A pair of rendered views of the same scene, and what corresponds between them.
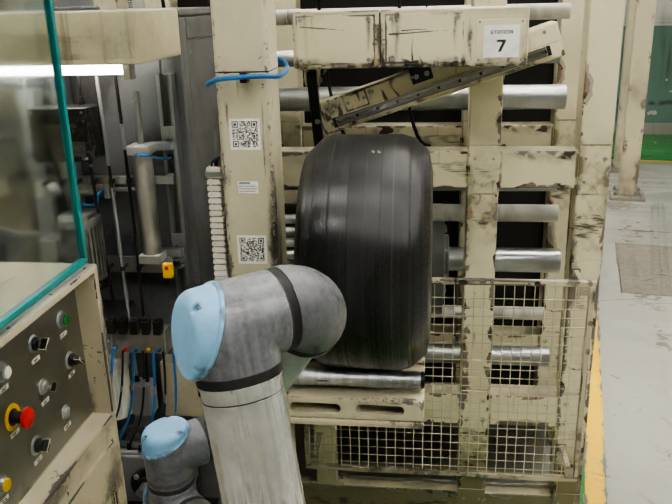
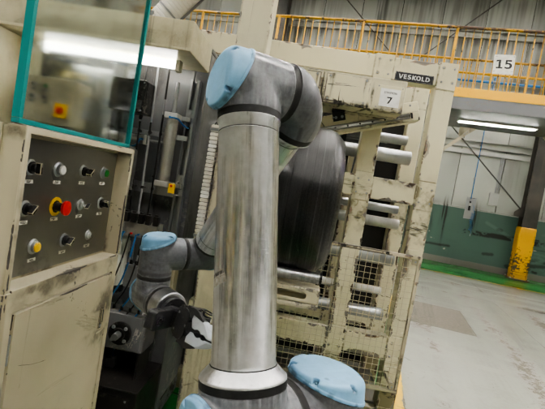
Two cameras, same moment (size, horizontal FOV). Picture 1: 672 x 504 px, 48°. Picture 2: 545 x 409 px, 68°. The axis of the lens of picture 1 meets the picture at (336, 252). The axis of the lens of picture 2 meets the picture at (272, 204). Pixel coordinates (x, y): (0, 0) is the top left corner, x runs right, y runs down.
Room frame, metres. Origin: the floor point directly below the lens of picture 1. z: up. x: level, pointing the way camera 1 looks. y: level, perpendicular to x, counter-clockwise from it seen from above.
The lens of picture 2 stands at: (0.15, 0.10, 1.24)
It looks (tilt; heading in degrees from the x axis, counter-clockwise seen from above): 3 degrees down; 357
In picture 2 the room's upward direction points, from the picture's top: 10 degrees clockwise
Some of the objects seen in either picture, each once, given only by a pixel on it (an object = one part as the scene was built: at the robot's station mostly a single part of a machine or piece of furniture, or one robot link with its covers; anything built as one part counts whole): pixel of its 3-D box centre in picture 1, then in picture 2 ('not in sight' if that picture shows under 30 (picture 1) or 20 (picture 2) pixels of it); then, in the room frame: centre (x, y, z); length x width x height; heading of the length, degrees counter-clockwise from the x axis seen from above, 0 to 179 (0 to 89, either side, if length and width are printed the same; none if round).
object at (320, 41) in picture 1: (410, 37); (336, 94); (2.13, -0.22, 1.71); 0.61 x 0.25 x 0.15; 83
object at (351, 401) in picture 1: (353, 400); (273, 286); (1.72, -0.04, 0.84); 0.36 x 0.09 x 0.06; 83
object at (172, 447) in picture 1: (172, 452); (160, 255); (1.26, 0.32, 0.99); 0.12 x 0.09 x 0.12; 121
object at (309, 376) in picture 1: (355, 377); (277, 270); (1.72, -0.04, 0.90); 0.35 x 0.05 x 0.05; 83
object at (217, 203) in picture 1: (223, 255); (208, 182); (1.85, 0.29, 1.19); 0.05 x 0.04 x 0.48; 173
